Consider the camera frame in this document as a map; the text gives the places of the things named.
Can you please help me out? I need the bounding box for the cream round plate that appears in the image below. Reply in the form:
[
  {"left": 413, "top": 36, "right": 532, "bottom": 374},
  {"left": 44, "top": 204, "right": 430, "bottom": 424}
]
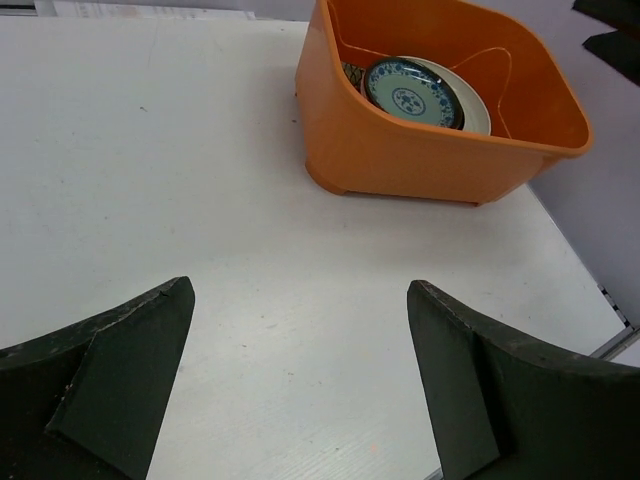
[{"left": 359, "top": 55, "right": 493, "bottom": 136}]

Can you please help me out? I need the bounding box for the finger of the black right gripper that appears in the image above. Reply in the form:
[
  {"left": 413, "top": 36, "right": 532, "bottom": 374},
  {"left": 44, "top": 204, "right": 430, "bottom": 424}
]
[
  {"left": 583, "top": 31, "right": 640, "bottom": 83},
  {"left": 573, "top": 0, "right": 639, "bottom": 30}
]

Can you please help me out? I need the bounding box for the blue white porcelain plate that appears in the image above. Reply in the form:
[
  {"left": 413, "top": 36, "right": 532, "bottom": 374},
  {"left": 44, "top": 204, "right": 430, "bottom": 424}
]
[{"left": 363, "top": 57, "right": 465, "bottom": 130}]

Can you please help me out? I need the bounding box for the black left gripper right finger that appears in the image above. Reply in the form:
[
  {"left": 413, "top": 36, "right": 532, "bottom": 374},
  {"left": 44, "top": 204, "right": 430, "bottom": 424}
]
[{"left": 407, "top": 280, "right": 639, "bottom": 479}]

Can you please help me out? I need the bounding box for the orange plastic bin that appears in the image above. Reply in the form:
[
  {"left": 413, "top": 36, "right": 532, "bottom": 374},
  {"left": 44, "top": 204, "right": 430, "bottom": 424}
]
[{"left": 295, "top": 1, "right": 592, "bottom": 205}]

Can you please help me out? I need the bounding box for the black floral rectangular plate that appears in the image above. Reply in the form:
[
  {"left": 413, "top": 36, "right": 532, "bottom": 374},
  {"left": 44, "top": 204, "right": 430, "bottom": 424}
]
[{"left": 342, "top": 62, "right": 366, "bottom": 92}]

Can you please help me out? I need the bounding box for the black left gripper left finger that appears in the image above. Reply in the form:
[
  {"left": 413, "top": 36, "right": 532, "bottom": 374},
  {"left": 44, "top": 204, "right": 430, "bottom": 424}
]
[{"left": 1, "top": 276, "right": 195, "bottom": 479}]

